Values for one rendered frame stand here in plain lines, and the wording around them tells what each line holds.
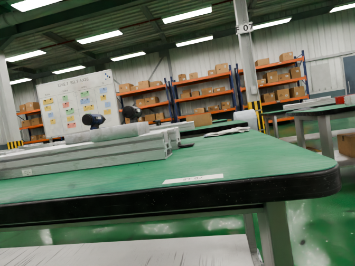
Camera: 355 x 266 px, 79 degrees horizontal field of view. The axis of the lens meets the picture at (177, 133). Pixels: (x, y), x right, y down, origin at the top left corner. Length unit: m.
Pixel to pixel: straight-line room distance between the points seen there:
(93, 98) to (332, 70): 10.73
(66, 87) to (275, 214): 4.17
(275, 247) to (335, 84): 12.06
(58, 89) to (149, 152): 3.89
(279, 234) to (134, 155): 0.44
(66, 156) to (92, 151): 0.10
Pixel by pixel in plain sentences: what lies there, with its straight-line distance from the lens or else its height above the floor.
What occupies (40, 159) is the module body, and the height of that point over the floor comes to 0.83.
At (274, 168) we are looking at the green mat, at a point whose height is 0.78.
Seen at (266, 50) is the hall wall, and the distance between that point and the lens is 11.83.
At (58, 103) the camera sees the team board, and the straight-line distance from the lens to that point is 4.47.
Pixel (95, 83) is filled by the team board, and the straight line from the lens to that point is 4.09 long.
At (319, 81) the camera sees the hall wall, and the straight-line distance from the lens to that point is 12.20.
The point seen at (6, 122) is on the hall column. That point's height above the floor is 1.78.
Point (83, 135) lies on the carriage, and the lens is 0.99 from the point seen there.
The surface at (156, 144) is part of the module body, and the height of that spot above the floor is 0.83.
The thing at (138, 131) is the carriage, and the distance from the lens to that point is 0.67.
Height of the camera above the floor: 0.89
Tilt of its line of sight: 3 degrees down
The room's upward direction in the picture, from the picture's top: 9 degrees counter-clockwise
